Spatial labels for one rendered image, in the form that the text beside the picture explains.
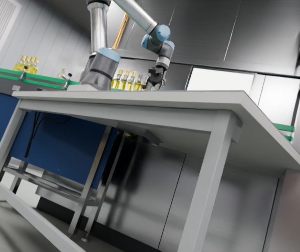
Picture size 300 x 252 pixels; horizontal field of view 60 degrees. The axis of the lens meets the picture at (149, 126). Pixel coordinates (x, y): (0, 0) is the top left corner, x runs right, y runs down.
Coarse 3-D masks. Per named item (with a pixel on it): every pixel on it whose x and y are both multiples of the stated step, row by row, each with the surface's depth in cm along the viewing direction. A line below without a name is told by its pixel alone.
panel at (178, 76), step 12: (144, 60) 199; (144, 72) 195; (168, 72) 188; (180, 72) 184; (192, 72) 181; (240, 72) 168; (252, 72) 165; (168, 84) 185; (180, 84) 181; (252, 84) 163
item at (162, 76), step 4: (156, 64) 151; (160, 64) 149; (164, 64) 150; (164, 68) 152; (160, 72) 150; (164, 72) 154; (152, 76) 149; (156, 76) 149; (160, 76) 148; (164, 76) 156; (152, 80) 149; (156, 80) 148; (164, 80) 153; (152, 84) 153; (164, 84) 154
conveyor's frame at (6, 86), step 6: (0, 78) 211; (6, 78) 209; (0, 84) 209; (6, 84) 206; (12, 84) 203; (18, 84) 201; (24, 84) 198; (30, 84) 196; (0, 90) 206; (6, 90) 204; (12, 90) 201; (18, 90) 199; (24, 90) 196; (30, 90) 194; (36, 90) 192; (48, 90) 187; (54, 90) 185; (60, 90) 183
